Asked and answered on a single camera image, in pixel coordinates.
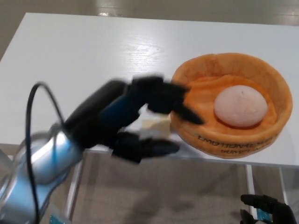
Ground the teal patterned patch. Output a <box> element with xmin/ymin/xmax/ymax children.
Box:
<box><xmin>256</xmin><ymin>208</ymin><xmax>274</xmax><ymax>224</ymax></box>
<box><xmin>48</xmin><ymin>214</ymin><xmax>69</xmax><ymax>224</ymax></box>

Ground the white table leg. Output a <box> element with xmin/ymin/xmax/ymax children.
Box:
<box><xmin>245</xmin><ymin>164</ymin><xmax>256</xmax><ymax>199</ymax></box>
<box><xmin>278</xmin><ymin>167</ymin><xmax>288</xmax><ymax>202</ymax></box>
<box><xmin>66</xmin><ymin>160</ymin><xmax>83</xmax><ymax>224</ymax></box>

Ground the pink round plush toy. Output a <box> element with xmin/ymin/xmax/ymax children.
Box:
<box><xmin>214</xmin><ymin>85</ymin><xmax>268</xmax><ymax>129</ymax></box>

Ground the orange plush round plate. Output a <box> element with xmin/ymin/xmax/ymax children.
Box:
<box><xmin>169</xmin><ymin>53</ymin><xmax>293</xmax><ymax>161</ymax></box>

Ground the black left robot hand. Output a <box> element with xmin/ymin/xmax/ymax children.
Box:
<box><xmin>64</xmin><ymin>75</ymin><xmax>206</xmax><ymax>165</ymax></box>

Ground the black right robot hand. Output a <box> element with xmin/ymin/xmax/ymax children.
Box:
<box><xmin>239</xmin><ymin>193</ymin><xmax>297</xmax><ymax>224</ymax></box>

